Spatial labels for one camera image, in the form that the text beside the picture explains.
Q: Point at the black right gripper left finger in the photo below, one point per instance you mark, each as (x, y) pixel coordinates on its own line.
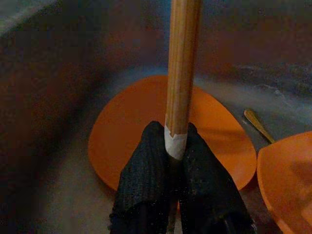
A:
(143, 182)

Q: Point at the stainless steel sink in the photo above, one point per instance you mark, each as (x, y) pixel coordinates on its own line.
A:
(268, 95)

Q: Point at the orange plate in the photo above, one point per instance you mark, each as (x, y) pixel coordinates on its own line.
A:
(126, 134)
(287, 175)

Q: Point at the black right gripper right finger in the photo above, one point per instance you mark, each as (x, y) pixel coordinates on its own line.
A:
(207, 190)

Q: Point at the gold spoon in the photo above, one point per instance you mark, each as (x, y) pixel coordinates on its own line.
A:
(256, 123)

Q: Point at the taped wooden chopsticks bundle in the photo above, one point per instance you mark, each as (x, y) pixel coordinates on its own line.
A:
(181, 73)

